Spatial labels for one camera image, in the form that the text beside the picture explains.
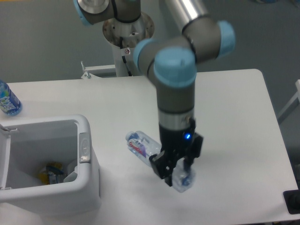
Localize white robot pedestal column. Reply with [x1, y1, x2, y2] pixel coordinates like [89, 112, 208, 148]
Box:
[103, 12, 155, 65]

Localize blue labelled drink bottle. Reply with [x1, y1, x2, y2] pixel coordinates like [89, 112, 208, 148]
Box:
[0, 80, 23, 116]

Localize white frame at right edge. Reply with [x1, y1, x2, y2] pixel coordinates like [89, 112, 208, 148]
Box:
[277, 80, 300, 124]

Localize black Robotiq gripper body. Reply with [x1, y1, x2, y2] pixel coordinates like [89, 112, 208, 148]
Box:
[159, 123, 195, 164]

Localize crushed clear plastic water bottle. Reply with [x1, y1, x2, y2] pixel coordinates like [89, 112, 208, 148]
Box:
[126, 131, 195, 193]

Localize white plastic trash can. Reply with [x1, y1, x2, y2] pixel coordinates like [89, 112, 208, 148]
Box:
[0, 115, 101, 215]

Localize yellow and blue trash wrappers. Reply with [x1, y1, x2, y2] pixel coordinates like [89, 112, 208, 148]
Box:
[37, 162, 67, 185]

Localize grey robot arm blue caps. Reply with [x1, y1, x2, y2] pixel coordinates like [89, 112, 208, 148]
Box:
[73, 0, 236, 191]

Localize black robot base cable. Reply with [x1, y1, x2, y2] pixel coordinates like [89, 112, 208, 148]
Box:
[119, 36, 133, 77]

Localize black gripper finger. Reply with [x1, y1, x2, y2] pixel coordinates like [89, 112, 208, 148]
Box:
[183, 133, 203, 173]
[149, 151, 179, 187]

